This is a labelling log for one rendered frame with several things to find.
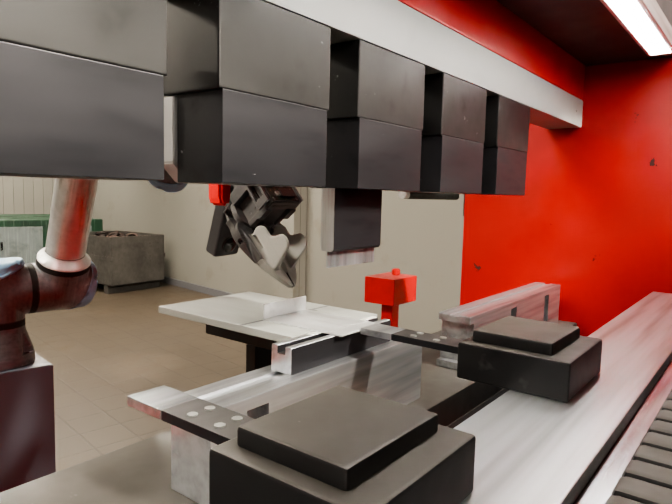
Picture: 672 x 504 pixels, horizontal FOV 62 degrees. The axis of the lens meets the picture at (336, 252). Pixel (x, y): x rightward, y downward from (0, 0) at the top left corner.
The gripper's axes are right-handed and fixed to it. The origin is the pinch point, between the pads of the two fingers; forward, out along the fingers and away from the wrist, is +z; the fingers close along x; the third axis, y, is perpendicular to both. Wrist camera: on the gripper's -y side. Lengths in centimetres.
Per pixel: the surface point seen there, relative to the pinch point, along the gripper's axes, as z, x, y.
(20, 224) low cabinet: -412, 253, -544
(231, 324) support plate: 2.6, -8.1, -4.4
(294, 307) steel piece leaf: 3.0, 1.8, -2.3
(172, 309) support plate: -5.5, -8.1, -13.9
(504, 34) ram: -21, 37, 36
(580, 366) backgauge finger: 27.7, -1.0, 27.6
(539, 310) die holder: 18, 66, 3
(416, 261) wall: -76, 319, -147
